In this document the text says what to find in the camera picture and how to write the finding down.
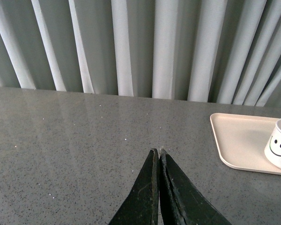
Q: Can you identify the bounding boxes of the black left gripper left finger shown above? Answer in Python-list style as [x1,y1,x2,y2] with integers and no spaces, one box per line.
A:
[109,149,160,225]

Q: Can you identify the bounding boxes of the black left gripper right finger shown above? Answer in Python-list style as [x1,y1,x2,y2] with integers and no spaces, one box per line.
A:
[159,149,231,225]

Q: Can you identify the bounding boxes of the white mug with black handle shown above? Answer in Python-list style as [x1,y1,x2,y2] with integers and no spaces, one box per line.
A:
[264,119,281,169]

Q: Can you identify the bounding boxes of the beige rectangular plastic tray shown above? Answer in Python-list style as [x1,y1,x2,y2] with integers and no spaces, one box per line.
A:
[210,113,281,175]

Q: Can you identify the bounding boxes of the grey pleated curtain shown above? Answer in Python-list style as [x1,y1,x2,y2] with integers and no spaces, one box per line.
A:
[0,0,281,108]

